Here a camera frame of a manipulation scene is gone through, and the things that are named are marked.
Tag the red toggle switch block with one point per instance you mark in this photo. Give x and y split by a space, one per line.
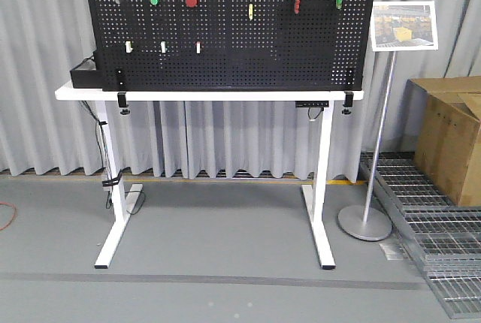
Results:
297 6

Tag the lower red mushroom button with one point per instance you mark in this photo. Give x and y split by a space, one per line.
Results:
191 3

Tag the desk height control panel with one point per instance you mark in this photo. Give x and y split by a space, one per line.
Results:
310 104

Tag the right black table clamp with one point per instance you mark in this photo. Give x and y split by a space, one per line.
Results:
348 101

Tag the black table clamp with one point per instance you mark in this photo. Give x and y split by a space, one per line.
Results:
123 103
348 101

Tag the left black table clamp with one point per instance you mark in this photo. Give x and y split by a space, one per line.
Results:
123 103

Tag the white standing desk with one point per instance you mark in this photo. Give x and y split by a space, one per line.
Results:
314 195

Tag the silver sign stand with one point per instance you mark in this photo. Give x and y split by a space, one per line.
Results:
367 223

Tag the black perforated pegboard panel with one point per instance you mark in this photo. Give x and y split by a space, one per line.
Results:
277 51

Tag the black electronics box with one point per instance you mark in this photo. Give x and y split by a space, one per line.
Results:
86 75

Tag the printed photo sign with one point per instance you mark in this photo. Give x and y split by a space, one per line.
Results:
404 26

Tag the brown cardboard box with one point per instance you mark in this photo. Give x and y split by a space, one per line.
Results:
448 148

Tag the metal floor grating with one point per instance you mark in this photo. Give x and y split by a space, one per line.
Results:
442 239

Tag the grey curtain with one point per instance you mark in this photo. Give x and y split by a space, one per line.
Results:
42 40

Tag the red-white rocker switch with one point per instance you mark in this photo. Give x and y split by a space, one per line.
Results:
198 47

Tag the green-white rocker switch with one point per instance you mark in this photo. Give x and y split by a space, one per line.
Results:
163 47

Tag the yellow toggle switch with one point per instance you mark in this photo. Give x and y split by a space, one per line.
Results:
250 12

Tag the yellow-white rocker switch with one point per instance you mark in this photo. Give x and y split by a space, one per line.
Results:
128 45

